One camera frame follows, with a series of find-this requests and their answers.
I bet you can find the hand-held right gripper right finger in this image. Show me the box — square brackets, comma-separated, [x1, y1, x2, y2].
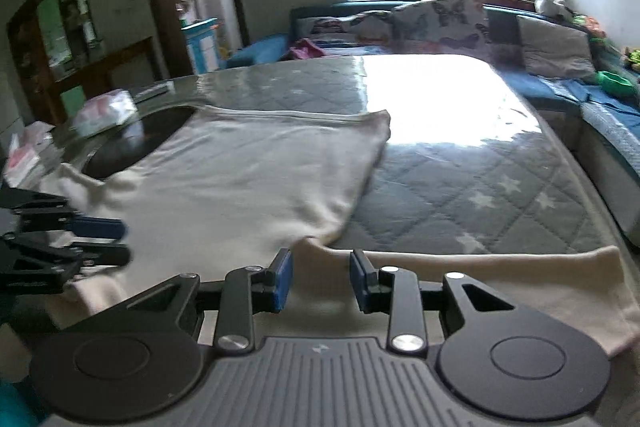
[349, 248, 516, 354]

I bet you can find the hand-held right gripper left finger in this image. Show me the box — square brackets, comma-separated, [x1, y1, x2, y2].
[124, 248, 295, 356]

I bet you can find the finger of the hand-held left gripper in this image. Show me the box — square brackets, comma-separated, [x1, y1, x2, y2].
[0, 188, 127, 242]
[0, 233, 133, 295]

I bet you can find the cream long-sleeved shirt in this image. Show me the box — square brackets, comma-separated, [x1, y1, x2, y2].
[37, 104, 632, 358]

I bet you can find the black round induction cooktop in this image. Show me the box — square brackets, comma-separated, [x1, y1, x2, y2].
[80, 106, 196, 180]

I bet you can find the large soft tissue pack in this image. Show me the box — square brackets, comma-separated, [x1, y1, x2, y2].
[70, 89, 138, 138]

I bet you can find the grey quilted table cover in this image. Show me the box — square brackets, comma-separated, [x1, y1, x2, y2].
[0, 54, 631, 358]

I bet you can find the grey remote control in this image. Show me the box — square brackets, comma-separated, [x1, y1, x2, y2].
[132, 83, 173, 104]

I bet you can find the dark wooden sideboard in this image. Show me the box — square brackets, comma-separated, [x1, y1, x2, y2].
[50, 36, 168, 128]

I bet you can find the tall wooden display cabinet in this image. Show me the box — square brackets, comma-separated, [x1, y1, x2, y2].
[6, 0, 106, 125]

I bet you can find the blue cabinet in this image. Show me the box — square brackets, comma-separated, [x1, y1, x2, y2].
[181, 18, 223, 75]

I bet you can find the purple cloth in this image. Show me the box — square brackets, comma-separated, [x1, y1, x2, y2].
[282, 38, 326, 62]

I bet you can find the blue sofa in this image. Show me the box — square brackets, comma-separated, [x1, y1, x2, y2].
[220, 0, 640, 188]

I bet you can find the light butterfly print pillow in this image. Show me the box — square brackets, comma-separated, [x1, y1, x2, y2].
[312, 32, 396, 52]

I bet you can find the wide butterfly print cushion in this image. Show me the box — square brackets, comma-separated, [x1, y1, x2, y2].
[310, 9, 401, 42]

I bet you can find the square butterfly print cushion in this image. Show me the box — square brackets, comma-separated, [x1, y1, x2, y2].
[392, 0, 493, 55]

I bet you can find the grey cushion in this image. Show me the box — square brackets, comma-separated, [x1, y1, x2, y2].
[515, 14, 596, 80]

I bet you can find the green bowl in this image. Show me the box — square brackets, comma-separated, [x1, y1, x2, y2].
[597, 71, 638, 96]

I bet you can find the panda plush toy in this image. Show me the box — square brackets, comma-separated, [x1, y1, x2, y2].
[534, 0, 573, 18]

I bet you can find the colourful plush toy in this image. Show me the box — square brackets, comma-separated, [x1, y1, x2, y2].
[570, 12, 608, 40]

